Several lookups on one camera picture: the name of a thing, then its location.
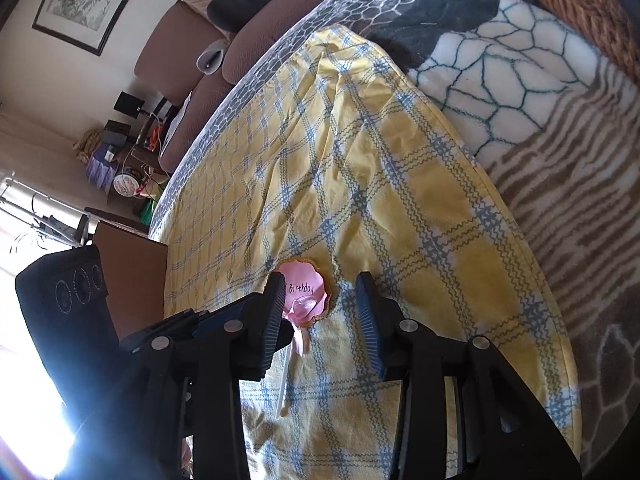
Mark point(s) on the black speaker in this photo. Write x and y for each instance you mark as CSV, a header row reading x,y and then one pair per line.
x,y
127,104

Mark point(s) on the yellow plaid cloth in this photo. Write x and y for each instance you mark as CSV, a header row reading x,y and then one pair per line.
x,y
380,200

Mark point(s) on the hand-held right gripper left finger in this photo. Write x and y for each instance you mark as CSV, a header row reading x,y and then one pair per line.
x,y
274,320

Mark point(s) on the round tin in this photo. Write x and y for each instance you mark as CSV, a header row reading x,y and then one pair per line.
x,y
127,183

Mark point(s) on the grey stone-pattern blanket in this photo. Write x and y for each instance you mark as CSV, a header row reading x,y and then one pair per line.
x,y
550,160

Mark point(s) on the wicker basket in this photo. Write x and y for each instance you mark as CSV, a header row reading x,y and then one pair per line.
x,y
585,5

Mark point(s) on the pink cake topper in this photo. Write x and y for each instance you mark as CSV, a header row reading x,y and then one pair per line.
x,y
302,285

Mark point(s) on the yellow bag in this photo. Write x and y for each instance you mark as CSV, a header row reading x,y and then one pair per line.
x,y
89,142

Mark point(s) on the newspaper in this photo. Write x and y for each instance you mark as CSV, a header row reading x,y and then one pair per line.
x,y
181,112

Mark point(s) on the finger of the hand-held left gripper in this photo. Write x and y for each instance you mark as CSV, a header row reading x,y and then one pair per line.
x,y
204,332

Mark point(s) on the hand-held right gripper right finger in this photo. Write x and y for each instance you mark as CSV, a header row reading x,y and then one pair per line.
x,y
367,320

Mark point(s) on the stack of blue boxes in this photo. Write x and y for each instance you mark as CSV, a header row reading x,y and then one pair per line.
x,y
102,167

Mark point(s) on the brown sofa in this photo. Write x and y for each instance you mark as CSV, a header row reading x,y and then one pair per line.
x,y
165,55

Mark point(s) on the brown cardboard box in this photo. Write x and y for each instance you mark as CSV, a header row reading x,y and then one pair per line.
x,y
132,270

